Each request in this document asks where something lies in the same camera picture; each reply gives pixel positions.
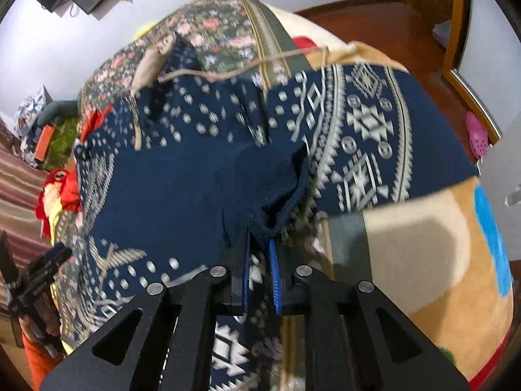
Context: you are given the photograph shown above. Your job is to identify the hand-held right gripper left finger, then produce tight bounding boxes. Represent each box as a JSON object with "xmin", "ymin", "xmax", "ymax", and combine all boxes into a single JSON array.
[{"xmin": 38, "ymin": 226, "xmax": 251, "ymax": 391}]

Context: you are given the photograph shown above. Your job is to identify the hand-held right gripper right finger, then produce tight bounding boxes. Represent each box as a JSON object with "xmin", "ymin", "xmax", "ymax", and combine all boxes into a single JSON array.
[{"xmin": 268, "ymin": 239, "xmax": 472, "ymax": 391}]

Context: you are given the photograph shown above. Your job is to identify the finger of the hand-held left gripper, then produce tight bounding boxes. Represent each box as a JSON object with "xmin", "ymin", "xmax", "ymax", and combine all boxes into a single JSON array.
[
  {"xmin": 0, "ymin": 231, "xmax": 20, "ymax": 285},
  {"xmin": 25, "ymin": 242, "xmax": 74, "ymax": 292}
]

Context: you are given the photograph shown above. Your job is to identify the navy patterned garment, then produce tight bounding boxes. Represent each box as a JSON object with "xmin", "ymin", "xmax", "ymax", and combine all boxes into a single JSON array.
[{"xmin": 61, "ymin": 63, "xmax": 480, "ymax": 391}]

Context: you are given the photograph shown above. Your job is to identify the red plush toy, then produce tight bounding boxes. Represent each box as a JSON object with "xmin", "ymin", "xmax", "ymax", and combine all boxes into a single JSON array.
[{"xmin": 35, "ymin": 169, "xmax": 83, "ymax": 238}]

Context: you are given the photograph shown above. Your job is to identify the striped brown curtain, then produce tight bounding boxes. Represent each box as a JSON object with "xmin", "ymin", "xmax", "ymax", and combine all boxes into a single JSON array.
[{"xmin": 0, "ymin": 117, "xmax": 55, "ymax": 263}]

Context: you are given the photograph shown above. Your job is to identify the orange box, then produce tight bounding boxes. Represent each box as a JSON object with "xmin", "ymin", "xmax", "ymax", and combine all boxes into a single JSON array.
[{"xmin": 34, "ymin": 124, "xmax": 56, "ymax": 163}]

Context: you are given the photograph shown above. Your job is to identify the red cloth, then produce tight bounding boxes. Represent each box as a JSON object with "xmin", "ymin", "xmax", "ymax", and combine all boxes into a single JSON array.
[{"xmin": 78, "ymin": 105, "xmax": 114, "ymax": 142}]

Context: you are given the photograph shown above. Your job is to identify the grey plush toy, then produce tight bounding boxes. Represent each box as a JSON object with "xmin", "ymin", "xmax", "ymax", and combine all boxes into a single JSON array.
[{"xmin": 35, "ymin": 99, "xmax": 79, "ymax": 126}]

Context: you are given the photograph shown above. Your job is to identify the tan cartoon fleece blanket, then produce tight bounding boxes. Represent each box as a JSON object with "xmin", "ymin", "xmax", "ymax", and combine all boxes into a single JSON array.
[{"xmin": 269, "ymin": 6, "xmax": 514, "ymax": 384}]

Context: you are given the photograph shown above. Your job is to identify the silver printed bag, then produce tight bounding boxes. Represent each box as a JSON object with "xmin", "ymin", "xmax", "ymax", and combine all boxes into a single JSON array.
[{"xmin": 15, "ymin": 85, "xmax": 53, "ymax": 133}]

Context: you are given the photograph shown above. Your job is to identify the yellow plastic item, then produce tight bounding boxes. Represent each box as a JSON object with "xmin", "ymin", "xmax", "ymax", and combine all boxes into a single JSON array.
[{"xmin": 134, "ymin": 20, "xmax": 160, "ymax": 40}]

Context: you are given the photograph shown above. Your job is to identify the white panel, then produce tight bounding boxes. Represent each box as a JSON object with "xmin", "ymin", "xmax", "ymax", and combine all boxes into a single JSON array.
[{"xmin": 475, "ymin": 128, "xmax": 521, "ymax": 271}]

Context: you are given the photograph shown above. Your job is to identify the dark floral blanket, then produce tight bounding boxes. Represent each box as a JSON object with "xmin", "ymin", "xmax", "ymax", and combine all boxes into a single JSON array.
[{"xmin": 53, "ymin": 0, "xmax": 320, "ymax": 349}]

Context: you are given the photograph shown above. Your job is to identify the pink clog shoe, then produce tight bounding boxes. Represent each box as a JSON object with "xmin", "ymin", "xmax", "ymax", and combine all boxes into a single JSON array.
[{"xmin": 465, "ymin": 111, "xmax": 490, "ymax": 160}]

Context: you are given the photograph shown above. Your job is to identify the grey cloth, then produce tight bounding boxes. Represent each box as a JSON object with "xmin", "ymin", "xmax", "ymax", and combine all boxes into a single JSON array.
[{"xmin": 432, "ymin": 20, "xmax": 453, "ymax": 46}]

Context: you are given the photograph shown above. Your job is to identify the wooden framed mirror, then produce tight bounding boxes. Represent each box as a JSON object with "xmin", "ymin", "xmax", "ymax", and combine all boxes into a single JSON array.
[{"xmin": 442, "ymin": 0, "xmax": 504, "ymax": 144}]

